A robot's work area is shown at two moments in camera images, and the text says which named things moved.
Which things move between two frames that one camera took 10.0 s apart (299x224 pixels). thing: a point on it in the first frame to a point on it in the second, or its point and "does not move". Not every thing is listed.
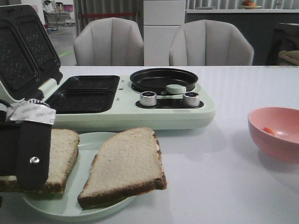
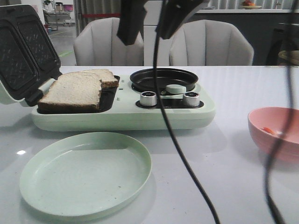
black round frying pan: [157, 80] does not move
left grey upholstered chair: [109, 41] does not move
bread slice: [129, 163] to [75, 92]
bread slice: [64, 146] to [106, 77]
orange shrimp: [267, 129] does not move
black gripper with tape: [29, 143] to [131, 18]
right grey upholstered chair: [205, 42] does not move
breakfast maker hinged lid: [28, 57] does not move
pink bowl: [274, 131] does not move
